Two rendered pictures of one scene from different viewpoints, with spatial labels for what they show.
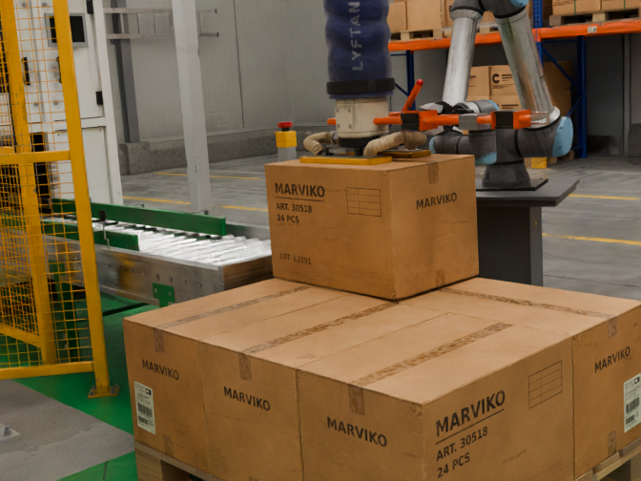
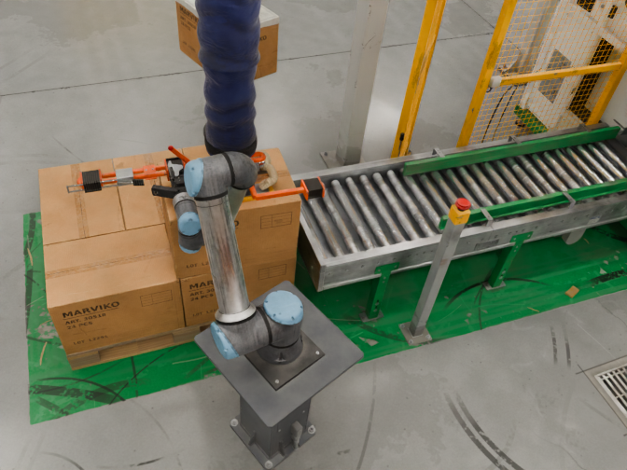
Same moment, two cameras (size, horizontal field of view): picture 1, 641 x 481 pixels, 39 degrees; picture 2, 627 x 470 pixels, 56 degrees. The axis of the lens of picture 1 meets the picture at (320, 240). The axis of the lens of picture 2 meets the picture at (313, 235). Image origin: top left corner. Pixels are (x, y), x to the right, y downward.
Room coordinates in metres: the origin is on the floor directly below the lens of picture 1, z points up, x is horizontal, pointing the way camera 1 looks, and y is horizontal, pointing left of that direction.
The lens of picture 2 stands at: (4.03, -1.96, 2.79)
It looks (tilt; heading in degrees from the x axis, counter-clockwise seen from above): 46 degrees down; 108
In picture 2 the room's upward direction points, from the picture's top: 7 degrees clockwise
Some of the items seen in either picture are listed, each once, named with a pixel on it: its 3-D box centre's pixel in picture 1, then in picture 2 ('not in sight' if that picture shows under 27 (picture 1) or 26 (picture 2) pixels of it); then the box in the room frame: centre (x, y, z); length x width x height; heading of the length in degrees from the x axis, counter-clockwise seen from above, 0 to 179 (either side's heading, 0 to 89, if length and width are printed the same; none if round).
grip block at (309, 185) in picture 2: not in sight; (313, 187); (3.40, -0.16, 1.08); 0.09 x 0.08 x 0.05; 132
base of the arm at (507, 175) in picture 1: (505, 172); (280, 337); (3.54, -0.75, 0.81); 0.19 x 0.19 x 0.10
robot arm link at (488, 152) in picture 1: (479, 147); (191, 237); (3.03, -0.56, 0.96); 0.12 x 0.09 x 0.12; 52
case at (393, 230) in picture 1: (369, 219); (229, 212); (2.99, -0.17, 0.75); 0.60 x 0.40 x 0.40; 41
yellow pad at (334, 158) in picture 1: (343, 155); not in sight; (2.94, -0.10, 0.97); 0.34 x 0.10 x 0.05; 42
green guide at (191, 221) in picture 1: (134, 213); (564, 201); (4.56, 0.94, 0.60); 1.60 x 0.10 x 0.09; 43
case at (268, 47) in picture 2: not in sight; (227, 34); (2.19, 1.25, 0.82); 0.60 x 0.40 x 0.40; 154
